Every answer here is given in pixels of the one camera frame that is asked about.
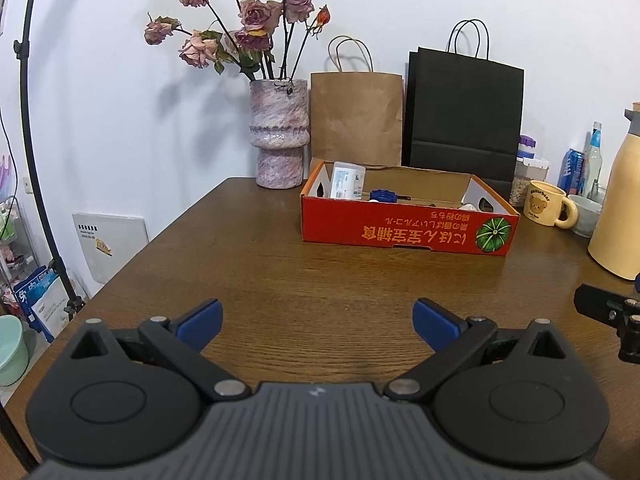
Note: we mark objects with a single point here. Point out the white ceramic cup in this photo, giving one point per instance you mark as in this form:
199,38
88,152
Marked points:
585,215

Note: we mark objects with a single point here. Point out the pale green bucket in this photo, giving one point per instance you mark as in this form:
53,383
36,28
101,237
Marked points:
10,350

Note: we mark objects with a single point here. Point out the purple and white jar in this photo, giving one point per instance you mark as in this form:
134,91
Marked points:
526,147

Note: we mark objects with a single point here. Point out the clear glass bottle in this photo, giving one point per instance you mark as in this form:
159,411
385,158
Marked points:
594,160

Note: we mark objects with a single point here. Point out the small wall socket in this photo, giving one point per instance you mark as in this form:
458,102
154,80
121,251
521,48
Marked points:
28,184

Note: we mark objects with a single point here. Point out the clear food container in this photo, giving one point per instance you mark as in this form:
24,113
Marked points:
522,190

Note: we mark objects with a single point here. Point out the yellow bear mug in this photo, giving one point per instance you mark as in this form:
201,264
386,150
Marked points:
540,205

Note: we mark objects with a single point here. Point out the blue round lid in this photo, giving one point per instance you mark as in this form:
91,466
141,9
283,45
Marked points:
384,195

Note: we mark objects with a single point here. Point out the dried pink rose bouquet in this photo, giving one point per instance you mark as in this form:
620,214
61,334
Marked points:
257,15

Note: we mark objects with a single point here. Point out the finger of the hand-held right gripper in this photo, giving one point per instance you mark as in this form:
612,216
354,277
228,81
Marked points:
597,305

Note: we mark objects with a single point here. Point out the black light stand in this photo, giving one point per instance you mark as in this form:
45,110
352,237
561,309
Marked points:
19,49

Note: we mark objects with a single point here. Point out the white plastic bottle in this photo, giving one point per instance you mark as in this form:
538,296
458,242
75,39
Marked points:
347,180

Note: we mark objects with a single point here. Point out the blue and white packets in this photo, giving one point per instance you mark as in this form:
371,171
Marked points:
40,305

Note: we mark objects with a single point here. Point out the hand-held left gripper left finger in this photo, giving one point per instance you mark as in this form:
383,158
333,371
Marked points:
202,322

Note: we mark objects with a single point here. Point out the brown paper bag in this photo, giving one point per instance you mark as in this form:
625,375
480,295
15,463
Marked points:
355,115

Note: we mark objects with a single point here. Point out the black paper bag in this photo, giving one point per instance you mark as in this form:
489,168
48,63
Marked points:
460,110

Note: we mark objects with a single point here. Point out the red cardboard box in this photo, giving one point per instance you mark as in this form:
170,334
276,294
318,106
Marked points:
390,232

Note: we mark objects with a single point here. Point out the cream thermos jug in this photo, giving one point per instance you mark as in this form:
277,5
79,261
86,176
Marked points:
617,210

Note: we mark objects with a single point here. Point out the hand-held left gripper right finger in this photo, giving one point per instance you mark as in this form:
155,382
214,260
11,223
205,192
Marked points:
435,322

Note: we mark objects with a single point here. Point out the white wall panel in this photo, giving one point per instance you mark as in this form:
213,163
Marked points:
110,260

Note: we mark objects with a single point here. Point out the blue drink can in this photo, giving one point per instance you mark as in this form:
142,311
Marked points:
570,170

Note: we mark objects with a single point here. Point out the pink mottled ceramic vase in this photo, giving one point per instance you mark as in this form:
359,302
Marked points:
277,130

